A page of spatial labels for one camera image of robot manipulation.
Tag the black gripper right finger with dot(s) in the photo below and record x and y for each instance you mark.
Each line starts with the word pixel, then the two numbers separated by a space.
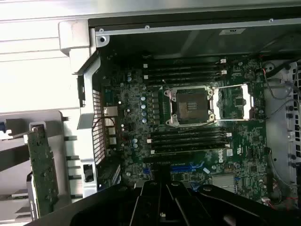
pixel 211 207

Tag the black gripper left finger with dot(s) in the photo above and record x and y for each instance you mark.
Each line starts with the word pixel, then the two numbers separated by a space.
pixel 98 207

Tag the silver chipset heatsink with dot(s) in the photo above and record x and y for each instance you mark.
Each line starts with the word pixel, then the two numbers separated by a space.
pixel 223 181

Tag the blue expansion slot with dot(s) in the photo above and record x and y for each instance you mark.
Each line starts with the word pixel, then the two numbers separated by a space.
pixel 183 168

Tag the black RAM slot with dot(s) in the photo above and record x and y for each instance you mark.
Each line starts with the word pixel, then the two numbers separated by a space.
pixel 188 132
pixel 188 144
pixel 183 66
pixel 188 138
pixel 183 73
pixel 183 59
pixel 183 80
pixel 150 151

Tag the green motherboard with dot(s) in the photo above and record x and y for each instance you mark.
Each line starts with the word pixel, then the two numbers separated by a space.
pixel 244 146

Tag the grey parts rack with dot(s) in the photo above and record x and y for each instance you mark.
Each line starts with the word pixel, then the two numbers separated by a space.
pixel 54 122

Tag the CPU socket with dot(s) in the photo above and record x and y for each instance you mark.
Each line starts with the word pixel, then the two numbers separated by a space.
pixel 190 106

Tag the metal disk bay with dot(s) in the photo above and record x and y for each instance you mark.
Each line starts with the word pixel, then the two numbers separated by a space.
pixel 291 117

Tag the blue disk caddy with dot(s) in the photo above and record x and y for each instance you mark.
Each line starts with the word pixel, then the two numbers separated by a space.
pixel 2 128

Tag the open black PC case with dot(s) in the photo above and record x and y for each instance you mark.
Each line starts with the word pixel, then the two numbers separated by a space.
pixel 235 42

